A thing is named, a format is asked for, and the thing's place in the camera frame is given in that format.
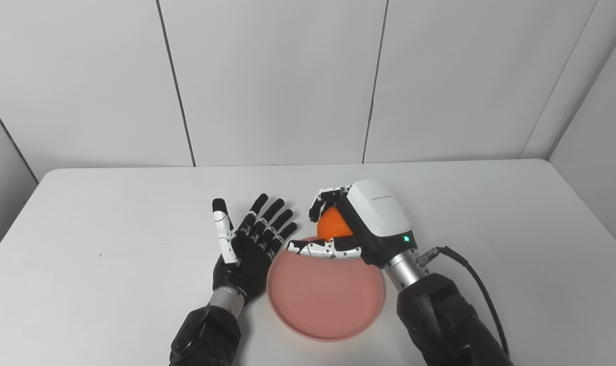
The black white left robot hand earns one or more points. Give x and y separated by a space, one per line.
249 259

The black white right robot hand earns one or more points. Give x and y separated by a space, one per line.
379 218

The orange fruit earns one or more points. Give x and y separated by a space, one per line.
332 226

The pink round plate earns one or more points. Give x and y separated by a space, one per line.
326 300

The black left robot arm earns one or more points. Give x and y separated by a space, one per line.
206 335

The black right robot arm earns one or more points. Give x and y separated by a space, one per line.
440 320

